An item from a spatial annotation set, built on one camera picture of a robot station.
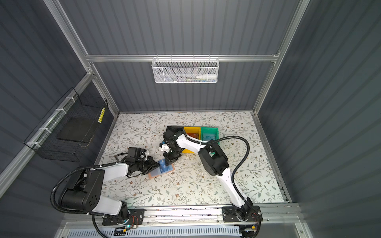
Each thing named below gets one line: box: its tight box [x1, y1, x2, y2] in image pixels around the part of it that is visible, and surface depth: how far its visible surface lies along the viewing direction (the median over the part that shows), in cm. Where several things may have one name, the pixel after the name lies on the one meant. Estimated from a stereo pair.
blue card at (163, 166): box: [157, 159, 171, 174], surface depth 92 cm
